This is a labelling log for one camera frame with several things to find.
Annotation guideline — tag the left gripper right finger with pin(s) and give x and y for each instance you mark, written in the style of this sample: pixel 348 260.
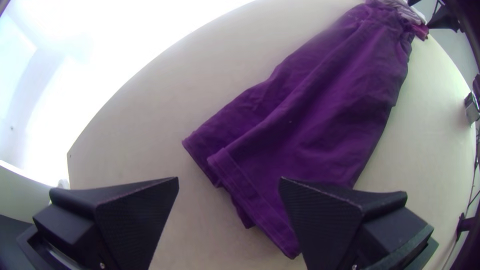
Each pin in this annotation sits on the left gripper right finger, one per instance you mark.
pixel 337 228

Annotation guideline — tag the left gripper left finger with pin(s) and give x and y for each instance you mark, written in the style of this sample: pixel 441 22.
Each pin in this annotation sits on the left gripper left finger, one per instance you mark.
pixel 123 221

